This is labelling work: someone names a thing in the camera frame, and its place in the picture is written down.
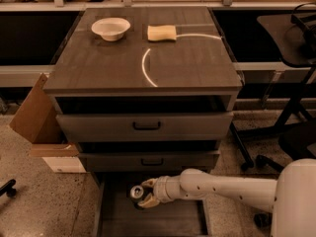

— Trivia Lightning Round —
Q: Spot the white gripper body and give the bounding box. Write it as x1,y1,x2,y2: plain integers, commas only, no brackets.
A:
153,176,182,203

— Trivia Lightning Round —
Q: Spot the green soda can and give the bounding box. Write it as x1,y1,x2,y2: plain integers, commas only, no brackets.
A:
129,185,145,206

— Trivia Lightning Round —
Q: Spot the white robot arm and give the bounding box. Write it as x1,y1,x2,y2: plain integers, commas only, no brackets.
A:
137,159,316,237

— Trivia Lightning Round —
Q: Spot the bottom grey open drawer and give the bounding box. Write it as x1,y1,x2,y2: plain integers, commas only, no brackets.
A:
92,172,210,237

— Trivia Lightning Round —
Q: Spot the middle grey drawer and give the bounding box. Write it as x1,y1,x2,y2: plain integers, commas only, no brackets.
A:
78,150,220,172

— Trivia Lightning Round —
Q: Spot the top grey drawer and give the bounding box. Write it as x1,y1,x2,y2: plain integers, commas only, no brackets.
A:
56,112,232,142

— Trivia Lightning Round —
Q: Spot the grey drawer cabinet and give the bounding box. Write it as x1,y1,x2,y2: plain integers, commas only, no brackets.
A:
42,7,244,183

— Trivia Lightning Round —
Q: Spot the brown cardboard box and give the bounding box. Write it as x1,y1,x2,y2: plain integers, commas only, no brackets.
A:
9,74,79,157

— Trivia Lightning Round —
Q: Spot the black office chair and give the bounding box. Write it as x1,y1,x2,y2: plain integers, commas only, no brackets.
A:
230,116,316,229

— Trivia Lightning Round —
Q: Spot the black chair caster left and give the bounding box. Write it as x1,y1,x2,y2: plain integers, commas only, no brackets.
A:
0,179,17,198

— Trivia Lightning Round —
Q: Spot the yellow sponge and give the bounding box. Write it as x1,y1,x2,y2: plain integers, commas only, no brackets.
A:
147,25,177,41

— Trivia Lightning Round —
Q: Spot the white bowl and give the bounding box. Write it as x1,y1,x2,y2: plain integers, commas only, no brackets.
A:
91,18,130,41

